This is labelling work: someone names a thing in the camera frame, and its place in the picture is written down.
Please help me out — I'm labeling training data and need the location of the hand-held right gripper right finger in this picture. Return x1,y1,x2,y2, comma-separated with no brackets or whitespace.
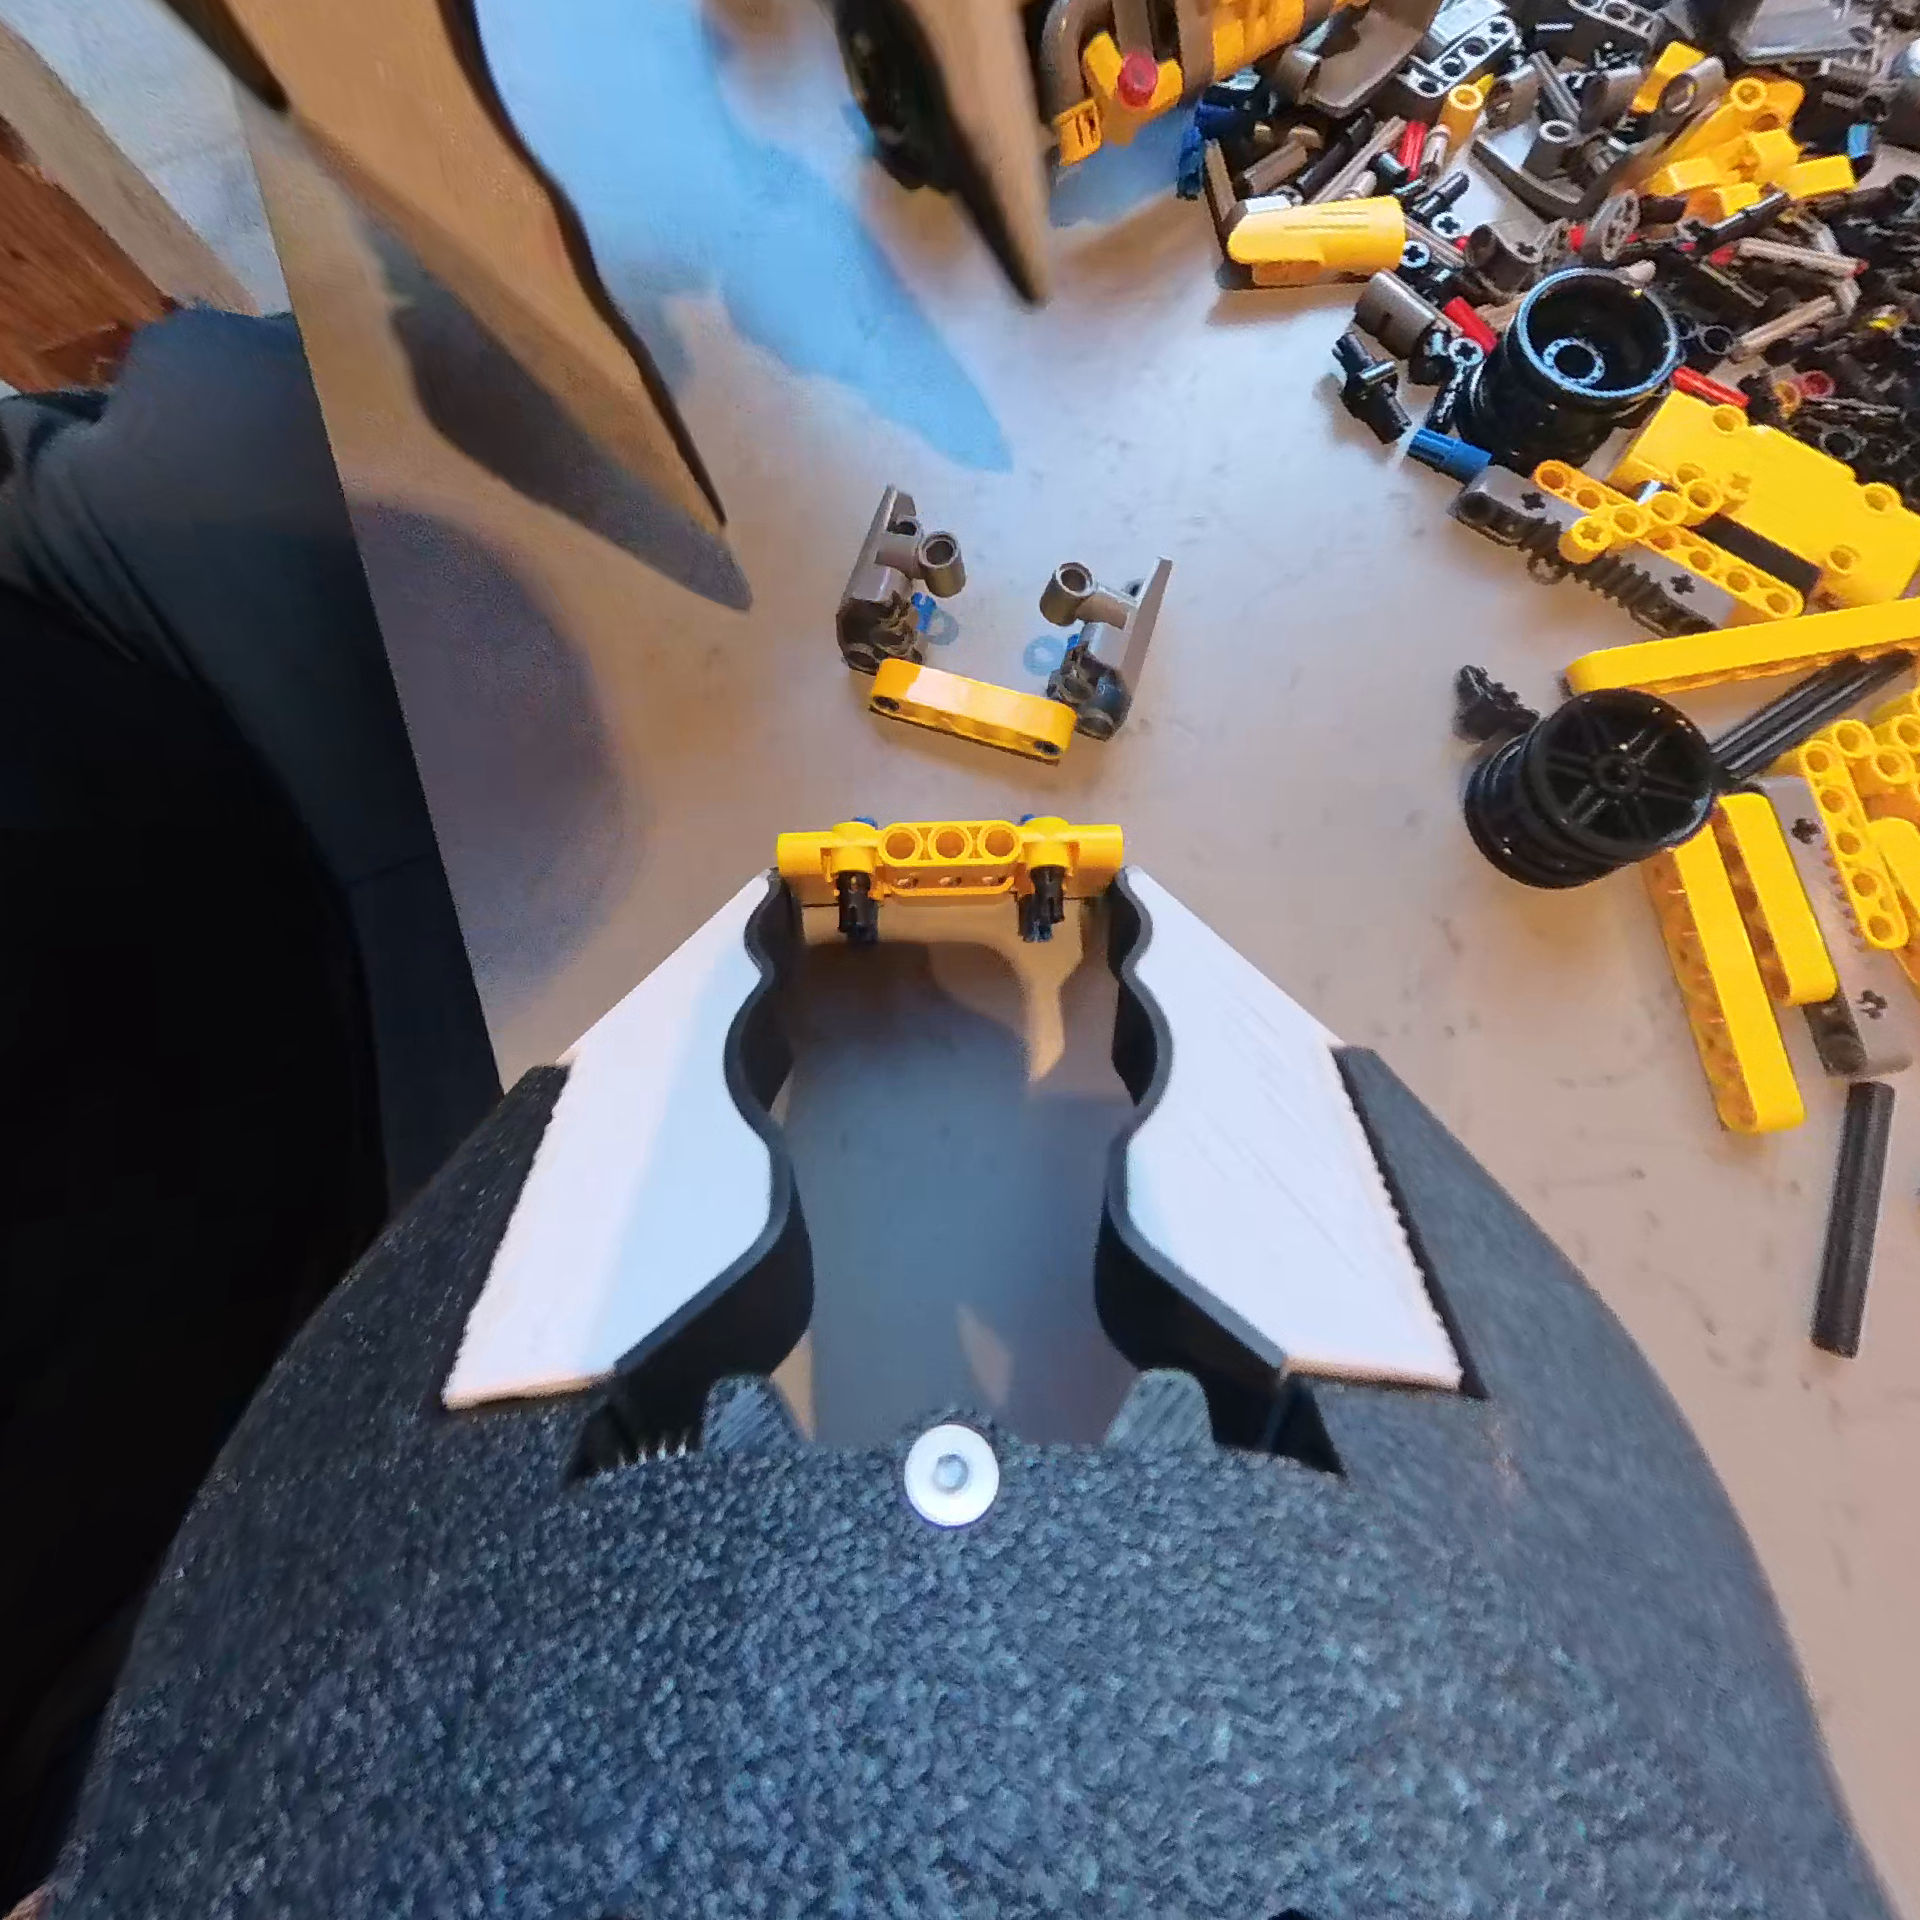
1095,867,1465,1426

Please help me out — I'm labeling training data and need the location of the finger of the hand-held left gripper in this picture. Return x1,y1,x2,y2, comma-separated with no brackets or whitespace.
164,0,738,535
886,0,1058,309

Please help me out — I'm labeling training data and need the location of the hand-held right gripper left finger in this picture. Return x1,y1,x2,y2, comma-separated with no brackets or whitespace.
438,873,817,1426

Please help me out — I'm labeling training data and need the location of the yellow beam frame with pins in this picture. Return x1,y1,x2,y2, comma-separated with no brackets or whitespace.
776,816,1127,946

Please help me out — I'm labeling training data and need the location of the grey and yellow brick assembly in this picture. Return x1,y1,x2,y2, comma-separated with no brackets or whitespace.
833,482,1176,764

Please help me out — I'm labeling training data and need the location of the grey desk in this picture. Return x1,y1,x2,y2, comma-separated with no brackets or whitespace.
239,0,1920,1877

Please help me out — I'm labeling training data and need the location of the wooden desk leg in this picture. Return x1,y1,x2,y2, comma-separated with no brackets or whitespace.
0,28,258,390

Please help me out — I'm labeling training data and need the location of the yellow rounded panel piece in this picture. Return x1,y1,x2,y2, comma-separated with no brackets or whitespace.
1223,193,1409,289

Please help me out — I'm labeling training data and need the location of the black spoked wheel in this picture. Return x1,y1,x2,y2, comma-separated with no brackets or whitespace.
1459,690,1718,890

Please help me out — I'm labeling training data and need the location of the person's dark clothing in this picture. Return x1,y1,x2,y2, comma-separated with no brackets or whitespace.
0,309,503,1800

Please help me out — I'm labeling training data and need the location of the black axle rod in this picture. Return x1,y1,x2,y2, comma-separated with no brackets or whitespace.
1812,1079,1900,1358

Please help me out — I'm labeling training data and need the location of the black deep wheel rim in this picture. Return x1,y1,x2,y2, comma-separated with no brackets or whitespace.
1459,268,1681,470

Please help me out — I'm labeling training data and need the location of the pile of building brick pieces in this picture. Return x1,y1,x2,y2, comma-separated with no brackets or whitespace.
1176,0,1920,1134

